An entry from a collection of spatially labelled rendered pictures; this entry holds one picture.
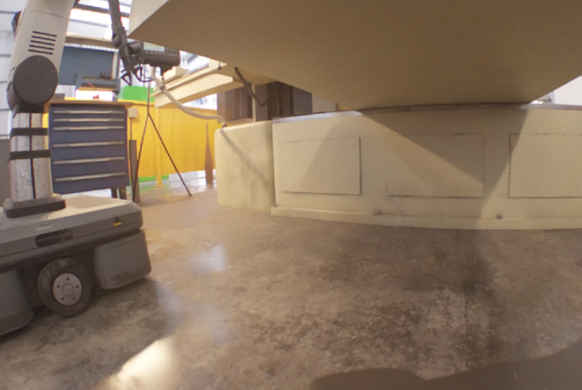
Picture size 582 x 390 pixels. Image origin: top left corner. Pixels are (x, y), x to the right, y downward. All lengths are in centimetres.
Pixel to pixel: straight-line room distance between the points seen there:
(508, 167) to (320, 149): 101
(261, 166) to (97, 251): 121
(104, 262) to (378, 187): 123
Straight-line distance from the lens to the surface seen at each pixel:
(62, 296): 77
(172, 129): 423
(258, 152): 171
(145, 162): 396
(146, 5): 46
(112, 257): 81
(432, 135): 133
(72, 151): 247
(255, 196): 176
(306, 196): 154
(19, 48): 94
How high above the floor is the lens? 38
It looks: 4 degrees down
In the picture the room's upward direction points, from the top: 2 degrees counter-clockwise
